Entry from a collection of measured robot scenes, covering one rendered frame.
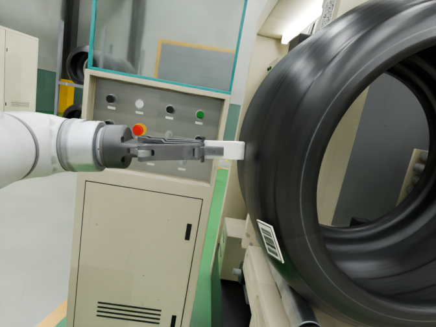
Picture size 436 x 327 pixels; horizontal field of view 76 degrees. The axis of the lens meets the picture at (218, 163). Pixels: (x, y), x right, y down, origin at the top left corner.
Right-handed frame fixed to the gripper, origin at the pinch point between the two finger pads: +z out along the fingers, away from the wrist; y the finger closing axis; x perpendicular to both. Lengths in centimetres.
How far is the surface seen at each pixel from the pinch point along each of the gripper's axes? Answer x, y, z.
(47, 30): -232, 965, -551
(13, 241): 95, 146, -144
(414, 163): 8, 37, 62
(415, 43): -15.8, -11.9, 22.4
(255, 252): 30.1, 19.2, 10.6
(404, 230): 21, 15, 46
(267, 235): 11.0, -9.9, 6.4
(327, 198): 16.7, 25.1, 30.7
